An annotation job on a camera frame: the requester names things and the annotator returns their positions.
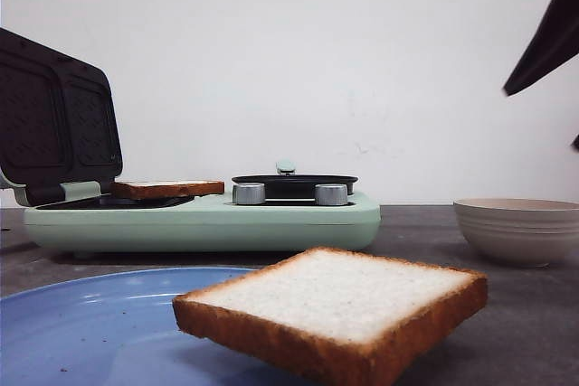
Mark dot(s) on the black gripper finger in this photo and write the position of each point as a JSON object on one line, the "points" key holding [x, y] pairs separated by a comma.
{"points": [[554, 43]]}

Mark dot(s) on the white bread slice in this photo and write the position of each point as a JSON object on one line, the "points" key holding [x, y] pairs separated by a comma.
{"points": [[165, 189], [335, 316]]}

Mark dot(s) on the beige ribbed bowl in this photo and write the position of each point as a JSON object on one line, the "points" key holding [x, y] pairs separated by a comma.
{"points": [[524, 232]]}

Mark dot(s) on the right silver control knob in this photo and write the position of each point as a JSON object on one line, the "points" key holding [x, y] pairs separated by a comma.
{"points": [[331, 195]]}

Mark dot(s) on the silver control knob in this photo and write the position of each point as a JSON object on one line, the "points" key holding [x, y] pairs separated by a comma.
{"points": [[331, 195], [249, 194]]}

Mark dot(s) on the mint green breakfast maker base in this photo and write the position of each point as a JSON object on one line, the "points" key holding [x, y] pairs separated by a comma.
{"points": [[210, 223]]}

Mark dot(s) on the left silver control knob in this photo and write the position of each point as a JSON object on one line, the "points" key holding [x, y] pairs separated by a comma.
{"points": [[249, 194]]}

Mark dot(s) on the small black frying pan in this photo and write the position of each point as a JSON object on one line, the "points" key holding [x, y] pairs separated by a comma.
{"points": [[286, 184]]}

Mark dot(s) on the blue plastic plate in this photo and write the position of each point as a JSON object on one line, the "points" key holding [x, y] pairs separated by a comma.
{"points": [[120, 329]]}

